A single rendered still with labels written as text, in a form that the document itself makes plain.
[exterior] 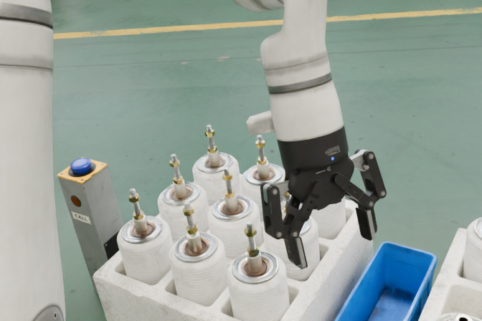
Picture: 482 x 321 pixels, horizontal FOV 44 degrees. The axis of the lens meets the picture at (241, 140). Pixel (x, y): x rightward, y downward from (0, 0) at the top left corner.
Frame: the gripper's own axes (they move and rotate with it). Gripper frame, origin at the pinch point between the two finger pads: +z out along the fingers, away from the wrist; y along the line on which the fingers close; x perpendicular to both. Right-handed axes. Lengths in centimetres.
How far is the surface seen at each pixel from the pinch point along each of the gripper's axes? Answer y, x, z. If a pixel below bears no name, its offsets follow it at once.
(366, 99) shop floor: 77, 106, 10
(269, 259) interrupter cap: 1.8, 26.9, 11.0
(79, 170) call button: -20, 58, -6
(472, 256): 31.5, 14.8, 18.4
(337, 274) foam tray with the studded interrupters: 15.2, 30.8, 20.7
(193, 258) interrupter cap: -8.6, 33.9, 9.1
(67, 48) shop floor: 4, 226, -28
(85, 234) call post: -22, 63, 8
